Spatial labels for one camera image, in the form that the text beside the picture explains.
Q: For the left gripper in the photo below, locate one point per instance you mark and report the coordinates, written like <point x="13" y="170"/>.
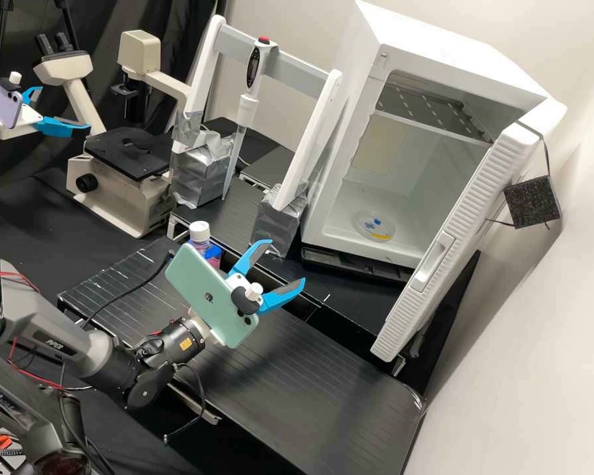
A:
<point x="27" y="118"/>

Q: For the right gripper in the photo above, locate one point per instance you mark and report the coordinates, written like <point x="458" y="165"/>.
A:
<point x="209" y="330"/>

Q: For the pipette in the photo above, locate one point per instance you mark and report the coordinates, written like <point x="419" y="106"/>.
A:
<point x="250" y="89"/>

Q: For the black tray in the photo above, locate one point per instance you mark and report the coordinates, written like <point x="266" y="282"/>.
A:
<point x="346" y="264"/>

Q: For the cream microscope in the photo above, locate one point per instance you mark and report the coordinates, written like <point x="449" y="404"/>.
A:
<point x="124" y="173"/>

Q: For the white incubator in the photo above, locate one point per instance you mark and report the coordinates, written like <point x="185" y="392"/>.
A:
<point x="425" y="54"/>

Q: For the left wrist camera phone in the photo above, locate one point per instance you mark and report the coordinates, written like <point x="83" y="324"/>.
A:
<point x="0" y="96"/>

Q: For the petri dish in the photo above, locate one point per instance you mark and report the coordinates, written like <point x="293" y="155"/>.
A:
<point x="375" y="226"/>

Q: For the incubator door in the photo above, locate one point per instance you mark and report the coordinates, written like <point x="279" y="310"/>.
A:
<point x="455" y="237"/>

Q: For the right wrist camera phone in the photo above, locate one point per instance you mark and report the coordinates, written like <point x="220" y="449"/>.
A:
<point x="210" y="297"/>

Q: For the wrist camera phone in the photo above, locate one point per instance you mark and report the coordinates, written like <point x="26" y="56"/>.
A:
<point x="210" y="297"/>
<point x="0" y="96"/>

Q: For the white pipette stand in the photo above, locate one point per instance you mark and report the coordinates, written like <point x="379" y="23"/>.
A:
<point x="302" y="148"/>

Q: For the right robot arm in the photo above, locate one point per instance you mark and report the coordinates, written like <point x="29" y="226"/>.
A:
<point x="94" y="354"/>

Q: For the small bottle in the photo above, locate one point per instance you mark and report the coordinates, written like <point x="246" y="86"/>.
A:
<point x="200" y="235"/>

